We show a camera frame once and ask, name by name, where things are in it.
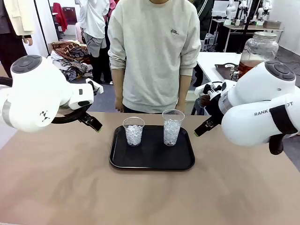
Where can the tall clear iced cup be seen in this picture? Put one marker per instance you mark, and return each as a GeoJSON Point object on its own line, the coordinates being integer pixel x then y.
{"type": "Point", "coordinates": [172, 131]}

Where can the short clear iced cup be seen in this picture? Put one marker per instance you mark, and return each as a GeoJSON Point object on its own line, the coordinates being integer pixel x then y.
{"type": "Point", "coordinates": [134, 136]}

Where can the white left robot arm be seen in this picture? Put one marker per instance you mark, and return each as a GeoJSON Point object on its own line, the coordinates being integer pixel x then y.
{"type": "Point", "coordinates": [35, 93]}

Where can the person's right forearm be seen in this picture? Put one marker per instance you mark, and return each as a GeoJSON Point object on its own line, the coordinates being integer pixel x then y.
{"type": "Point", "coordinates": [118, 84]}

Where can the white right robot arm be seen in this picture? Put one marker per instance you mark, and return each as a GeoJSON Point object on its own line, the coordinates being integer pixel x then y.
{"type": "Point", "coordinates": [257, 89]}

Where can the person's left forearm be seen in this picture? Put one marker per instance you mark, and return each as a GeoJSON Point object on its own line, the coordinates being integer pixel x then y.
{"type": "Point", "coordinates": [184, 86]}

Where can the glass drink dispenser jar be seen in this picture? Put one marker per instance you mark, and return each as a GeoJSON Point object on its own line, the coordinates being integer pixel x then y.
{"type": "Point", "coordinates": [260, 49]}

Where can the person's right hand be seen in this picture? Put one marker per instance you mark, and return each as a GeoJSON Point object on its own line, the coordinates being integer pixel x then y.
{"type": "Point", "coordinates": [119, 105]}

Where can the person's left hand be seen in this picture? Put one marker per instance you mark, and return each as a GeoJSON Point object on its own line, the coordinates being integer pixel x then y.
{"type": "Point", "coordinates": [181, 104]}

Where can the dark blue stool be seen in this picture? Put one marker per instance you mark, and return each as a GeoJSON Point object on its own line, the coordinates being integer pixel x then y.
{"type": "Point", "coordinates": [199, 109]}

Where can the dark round container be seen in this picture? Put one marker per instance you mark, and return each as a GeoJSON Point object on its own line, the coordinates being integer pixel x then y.
{"type": "Point", "coordinates": [205, 99]}

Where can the black plastic serving tray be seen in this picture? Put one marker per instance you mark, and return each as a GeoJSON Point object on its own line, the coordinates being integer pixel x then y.
{"type": "Point", "coordinates": [152, 157]}

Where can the white side table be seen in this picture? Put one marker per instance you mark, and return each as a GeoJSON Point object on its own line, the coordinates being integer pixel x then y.
{"type": "Point", "coordinates": [211, 61]}

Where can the pile of patterned clothes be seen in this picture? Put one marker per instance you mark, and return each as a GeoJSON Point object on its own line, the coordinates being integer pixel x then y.
{"type": "Point", "coordinates": [70, 54]}

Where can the person in grey sweatshirt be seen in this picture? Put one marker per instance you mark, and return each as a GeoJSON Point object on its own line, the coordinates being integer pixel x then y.
{"type": "Point", "coordinates": [152, 58]}

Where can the figure in white shirt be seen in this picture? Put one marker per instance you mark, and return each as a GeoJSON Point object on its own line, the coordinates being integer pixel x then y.
{"type": "Point", "coordinates": [93, 18]}

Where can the black slanted pole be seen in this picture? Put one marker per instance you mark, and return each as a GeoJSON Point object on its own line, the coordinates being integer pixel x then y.
{"type": "Point", "coordinates": [246, 30]}

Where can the background work table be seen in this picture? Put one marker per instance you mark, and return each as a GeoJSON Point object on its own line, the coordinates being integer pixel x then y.
{"type": "Point", "coordinates": [246, 27]}

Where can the person in dark striped jacket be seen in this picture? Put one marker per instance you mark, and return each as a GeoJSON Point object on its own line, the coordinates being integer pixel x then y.
{"type": "Point", "coordinates": [206, 18]}

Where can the dark maroon chair back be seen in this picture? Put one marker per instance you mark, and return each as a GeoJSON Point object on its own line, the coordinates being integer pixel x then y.
{"type": "Point", "coordinates": [69, 15]}

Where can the red hanging garment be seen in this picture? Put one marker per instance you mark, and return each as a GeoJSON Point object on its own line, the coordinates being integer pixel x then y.
{"type": "Point", "coordinates": [59, 16]}

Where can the small white background robot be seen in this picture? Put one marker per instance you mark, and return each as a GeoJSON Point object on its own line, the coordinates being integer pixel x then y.
{"type": "Point", "coordinates": [230, 9]}
{"type": "Point", "coordinates": [264, 10]}

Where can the grey metal box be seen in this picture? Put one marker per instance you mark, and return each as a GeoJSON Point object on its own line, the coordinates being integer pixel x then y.
{"type": "Point", "coordinates": [272, 24]}

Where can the figure in cream jacket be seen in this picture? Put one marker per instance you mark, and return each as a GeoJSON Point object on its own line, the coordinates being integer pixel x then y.
{"type": "Point", "coordinates": [14, 18]}

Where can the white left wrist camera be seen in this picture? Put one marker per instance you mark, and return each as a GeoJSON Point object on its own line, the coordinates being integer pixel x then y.
{"type": "Point", "coordinates": [99, 89]}

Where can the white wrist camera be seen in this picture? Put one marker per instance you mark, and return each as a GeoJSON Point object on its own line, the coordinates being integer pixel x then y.
{"type": "Point", "coordinates": [99, 89]}
{"type": "Point", "coordinates": [199, 89]}

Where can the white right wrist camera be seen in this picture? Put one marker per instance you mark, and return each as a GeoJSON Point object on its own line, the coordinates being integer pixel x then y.
{"type": "Point", "coordinates": [199, 89]}

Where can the black panel frame pole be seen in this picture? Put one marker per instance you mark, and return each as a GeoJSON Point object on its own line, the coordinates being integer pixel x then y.
{"type": "Point", "coordinates": [42, 30]}

